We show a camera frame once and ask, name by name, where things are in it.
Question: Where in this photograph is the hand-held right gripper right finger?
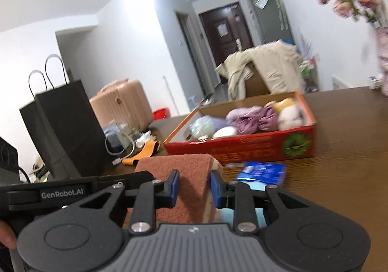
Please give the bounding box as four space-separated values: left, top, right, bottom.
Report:
210 169 313 235

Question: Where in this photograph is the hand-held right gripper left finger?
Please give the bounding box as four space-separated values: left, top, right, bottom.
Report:
79 169 181 235

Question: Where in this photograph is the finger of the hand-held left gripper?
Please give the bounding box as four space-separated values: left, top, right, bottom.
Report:
97 170 154 191

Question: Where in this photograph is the pink cleaning sponge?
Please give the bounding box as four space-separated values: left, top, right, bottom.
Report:
126 153 224 224

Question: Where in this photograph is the red cardboard box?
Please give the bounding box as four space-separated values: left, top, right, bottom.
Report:
164 92 317 166

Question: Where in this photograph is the purple cloth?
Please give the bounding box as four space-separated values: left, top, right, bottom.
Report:
226 106 264 136

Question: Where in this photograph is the person's left hand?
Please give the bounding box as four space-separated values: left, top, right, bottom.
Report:
0 220 17 250

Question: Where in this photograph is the crumpled white tissue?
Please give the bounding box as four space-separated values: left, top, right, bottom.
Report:
135 130 156 148

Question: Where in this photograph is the clear plastic container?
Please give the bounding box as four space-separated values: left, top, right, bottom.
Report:
103 120 137 156

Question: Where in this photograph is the blue tissue packet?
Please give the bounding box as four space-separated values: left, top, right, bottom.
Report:
236 161 287 186

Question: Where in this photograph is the white round pouch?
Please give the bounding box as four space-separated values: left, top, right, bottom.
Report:
212 127 239 139

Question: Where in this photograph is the black paper bag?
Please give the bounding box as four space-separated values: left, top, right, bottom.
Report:
19 54 111 180

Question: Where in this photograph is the clear plastic bag in box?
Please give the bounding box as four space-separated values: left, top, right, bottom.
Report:
189 116 231 141

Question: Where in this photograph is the red bucket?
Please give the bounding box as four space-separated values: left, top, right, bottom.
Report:
152 107 170 121

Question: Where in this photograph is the pink hard suitcase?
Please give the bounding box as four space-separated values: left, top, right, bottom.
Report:
89 79 154 133

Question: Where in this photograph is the purple scrunchie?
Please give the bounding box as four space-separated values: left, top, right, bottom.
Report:
258 105 279 132

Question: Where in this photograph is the white plush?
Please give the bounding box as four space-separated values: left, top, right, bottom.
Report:
277 107 307 132

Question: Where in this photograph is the yellow plush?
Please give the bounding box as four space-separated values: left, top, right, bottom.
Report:
265 97 299 113

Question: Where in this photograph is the beige coat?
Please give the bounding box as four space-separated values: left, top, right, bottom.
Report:
215 41 304 100

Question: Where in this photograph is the cluttered small shelf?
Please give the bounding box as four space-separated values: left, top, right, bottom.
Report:
299 54 321 92

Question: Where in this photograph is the dark brown door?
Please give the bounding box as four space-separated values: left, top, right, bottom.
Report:
198 2 255 54

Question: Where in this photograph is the grey fridge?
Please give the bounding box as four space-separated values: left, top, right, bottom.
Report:
246 0 295 47

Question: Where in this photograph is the white cable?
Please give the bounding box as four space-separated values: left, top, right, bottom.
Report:
105 133 137 166

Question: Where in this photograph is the orange strap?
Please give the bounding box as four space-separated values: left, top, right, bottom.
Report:
122 140 161 166

